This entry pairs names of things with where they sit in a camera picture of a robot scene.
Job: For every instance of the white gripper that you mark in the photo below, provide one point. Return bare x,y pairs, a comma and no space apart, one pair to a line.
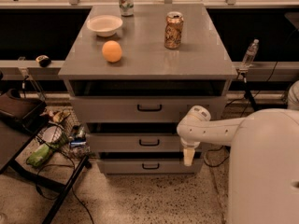
190,143

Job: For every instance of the grey drawer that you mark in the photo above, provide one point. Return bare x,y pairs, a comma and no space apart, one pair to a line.
156,166
134,142
141,109

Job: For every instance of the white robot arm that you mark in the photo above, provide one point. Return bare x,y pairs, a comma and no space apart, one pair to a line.
263,165

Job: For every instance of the grey drawer cabinet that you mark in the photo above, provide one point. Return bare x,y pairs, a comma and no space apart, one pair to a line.
199,67

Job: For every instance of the black tripod stand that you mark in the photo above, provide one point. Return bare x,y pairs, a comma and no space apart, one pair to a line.
248,95

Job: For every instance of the clear plastic water bottle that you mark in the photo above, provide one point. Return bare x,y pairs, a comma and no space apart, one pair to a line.
249,55

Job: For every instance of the orange fruit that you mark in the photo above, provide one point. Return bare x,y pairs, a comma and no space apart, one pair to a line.
112,51

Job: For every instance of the gold soda can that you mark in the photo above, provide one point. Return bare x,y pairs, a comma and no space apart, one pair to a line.
173,29

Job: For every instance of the green chip bag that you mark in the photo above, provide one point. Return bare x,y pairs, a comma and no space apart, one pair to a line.
40,155

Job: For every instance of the white bowl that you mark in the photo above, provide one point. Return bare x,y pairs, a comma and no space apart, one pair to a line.
104,25

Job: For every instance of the dark brown bag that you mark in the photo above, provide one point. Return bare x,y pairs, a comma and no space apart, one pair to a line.
20,113

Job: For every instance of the white green soda can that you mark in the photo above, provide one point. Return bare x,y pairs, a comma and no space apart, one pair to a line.
126,7

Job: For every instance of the black side table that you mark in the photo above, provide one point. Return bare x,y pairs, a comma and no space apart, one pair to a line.
13,143

